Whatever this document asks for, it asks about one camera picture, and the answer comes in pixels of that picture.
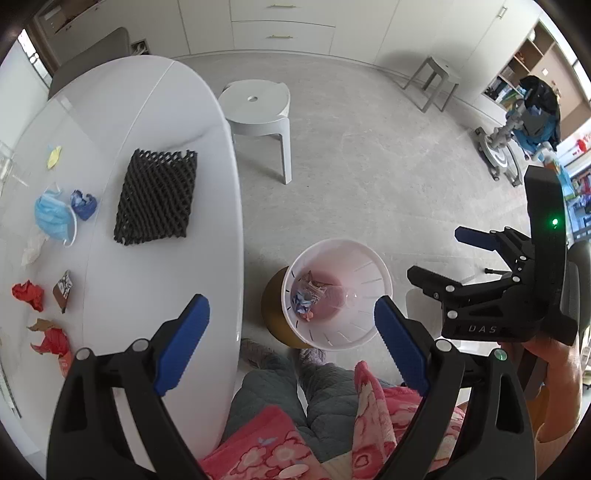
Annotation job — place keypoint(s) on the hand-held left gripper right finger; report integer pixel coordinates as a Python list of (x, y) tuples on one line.
[(399, 341)]

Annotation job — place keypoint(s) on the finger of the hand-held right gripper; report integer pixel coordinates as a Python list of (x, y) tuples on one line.
[(475, 236), (443, 290)]

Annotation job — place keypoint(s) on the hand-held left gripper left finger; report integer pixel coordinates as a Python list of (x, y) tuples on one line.
[(184, 341)]

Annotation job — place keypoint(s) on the white plastic waste bin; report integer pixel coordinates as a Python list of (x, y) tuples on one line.
[(351, 263)]

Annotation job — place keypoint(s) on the red and brown paper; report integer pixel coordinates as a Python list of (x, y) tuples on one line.
[(53, 341)]

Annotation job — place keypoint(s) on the brown snack wrapper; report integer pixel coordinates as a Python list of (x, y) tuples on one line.
[(63, 290)]

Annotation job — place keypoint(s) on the black foam mesh sheet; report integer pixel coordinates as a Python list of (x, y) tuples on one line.
[(157, 196)]

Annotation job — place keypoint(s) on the blue wrapper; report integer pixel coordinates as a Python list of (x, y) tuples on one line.
[(84, 205)]

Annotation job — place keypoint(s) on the white tissue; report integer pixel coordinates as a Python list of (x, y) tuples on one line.
[(33, 249)]

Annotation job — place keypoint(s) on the blue face mask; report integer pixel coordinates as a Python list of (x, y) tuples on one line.
[(51, 214)]

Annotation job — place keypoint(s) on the person's right hand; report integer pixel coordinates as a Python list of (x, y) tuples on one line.
[(561, 378)]

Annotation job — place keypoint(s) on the grey fuzzy slipper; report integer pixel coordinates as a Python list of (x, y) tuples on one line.
[(313, 355), (256, 351)]

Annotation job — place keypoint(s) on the grey wheeled stand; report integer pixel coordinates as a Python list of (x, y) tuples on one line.
[(501, 147)]

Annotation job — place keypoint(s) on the grey quilted pants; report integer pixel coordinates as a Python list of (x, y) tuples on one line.
[(323, 397)]

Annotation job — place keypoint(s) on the pile of crumpled wrappers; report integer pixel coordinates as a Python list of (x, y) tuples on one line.
[(307, 295)]

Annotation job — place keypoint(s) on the pink floral garment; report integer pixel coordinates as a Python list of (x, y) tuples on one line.
[(258, 447)]

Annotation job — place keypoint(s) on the black jacket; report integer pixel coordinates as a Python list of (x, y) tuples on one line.
[(542, 104)]

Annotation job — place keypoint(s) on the grey square stool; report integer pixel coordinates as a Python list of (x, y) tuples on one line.
[(436, 67)]

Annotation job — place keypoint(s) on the open wooden shelf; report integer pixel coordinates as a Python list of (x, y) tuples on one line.
[(521, 60)]

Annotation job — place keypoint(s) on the yellow paper scrap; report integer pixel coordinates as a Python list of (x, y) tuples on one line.
[(54, 157)]

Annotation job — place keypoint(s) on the white plastic stool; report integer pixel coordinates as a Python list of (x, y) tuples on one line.
[(254, 104)]

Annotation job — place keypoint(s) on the white cabinet with drawers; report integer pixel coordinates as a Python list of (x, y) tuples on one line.
[(281, 18)]

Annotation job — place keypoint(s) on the grey chair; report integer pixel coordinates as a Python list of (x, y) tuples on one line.
[(87, 55)]

